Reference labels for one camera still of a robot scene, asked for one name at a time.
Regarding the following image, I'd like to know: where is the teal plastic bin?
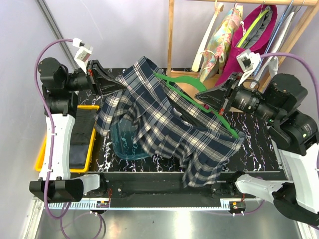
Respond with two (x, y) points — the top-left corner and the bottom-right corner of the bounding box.
(109, 119), (149, 161)

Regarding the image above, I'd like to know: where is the plaid navy skirt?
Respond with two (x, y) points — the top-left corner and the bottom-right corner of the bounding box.
(95, 57), (246, 187)

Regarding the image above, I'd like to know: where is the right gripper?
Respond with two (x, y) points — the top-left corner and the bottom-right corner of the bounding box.
(195, 71), (281, 123)

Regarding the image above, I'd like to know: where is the magenta pleated skirt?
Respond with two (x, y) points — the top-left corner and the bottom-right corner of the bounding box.
(214, 4), (278, 88)

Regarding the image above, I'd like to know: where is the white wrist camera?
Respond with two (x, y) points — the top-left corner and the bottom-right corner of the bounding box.
(72, 38), (93, 73)
(236, 49), (261, 86)

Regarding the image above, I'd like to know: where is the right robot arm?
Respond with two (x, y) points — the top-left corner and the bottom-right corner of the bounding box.
(195, 74), (319, 227)

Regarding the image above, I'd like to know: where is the purple cable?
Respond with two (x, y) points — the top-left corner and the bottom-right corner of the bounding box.
(259, 52), (319, 172)
(33, 38), (108, 239)

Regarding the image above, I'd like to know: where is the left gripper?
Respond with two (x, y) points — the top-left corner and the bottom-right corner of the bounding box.
(63, 59), (126, 98)

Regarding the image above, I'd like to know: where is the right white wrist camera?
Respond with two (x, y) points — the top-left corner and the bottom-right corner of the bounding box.
(236, 49), (261, 86)

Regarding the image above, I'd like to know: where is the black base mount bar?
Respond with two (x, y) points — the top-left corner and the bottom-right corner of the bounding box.
(103, 172), (253, 209)

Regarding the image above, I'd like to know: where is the cream wooden hanger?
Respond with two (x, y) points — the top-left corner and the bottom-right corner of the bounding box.
(191, 1), (224, 72)

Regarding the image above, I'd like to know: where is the wooden clothes rack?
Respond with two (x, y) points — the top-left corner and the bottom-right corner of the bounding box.
(168, 0), (319, 105)

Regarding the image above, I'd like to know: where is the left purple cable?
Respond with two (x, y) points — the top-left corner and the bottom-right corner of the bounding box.
(33, 38), (108, 239)

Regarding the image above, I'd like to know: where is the neon yellow hanger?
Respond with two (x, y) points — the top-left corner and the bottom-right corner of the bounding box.
(236, 7), (270, 48)

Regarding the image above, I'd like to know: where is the green plastic hanger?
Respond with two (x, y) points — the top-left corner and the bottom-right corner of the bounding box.
(153, 71), (240, 139)

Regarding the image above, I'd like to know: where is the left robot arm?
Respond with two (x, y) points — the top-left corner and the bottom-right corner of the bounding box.
(29, 57), (124, 203)

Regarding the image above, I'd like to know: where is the floral pastel skirt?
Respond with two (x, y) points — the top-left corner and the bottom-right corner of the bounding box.
(198, 4), (244, 82)

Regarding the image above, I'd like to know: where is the white garment on hanger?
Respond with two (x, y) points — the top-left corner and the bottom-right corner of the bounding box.
(250, 10), (296, 89)

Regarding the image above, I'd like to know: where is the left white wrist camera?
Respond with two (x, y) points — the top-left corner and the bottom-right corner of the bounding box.
(72, 38), (93, 73)

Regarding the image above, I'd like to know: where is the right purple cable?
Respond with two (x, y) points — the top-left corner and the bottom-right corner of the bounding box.
(259, 52), (319, 172)

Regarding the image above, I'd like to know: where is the yellow plastic tray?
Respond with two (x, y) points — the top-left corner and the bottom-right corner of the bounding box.
(34, 105), (97, 173)

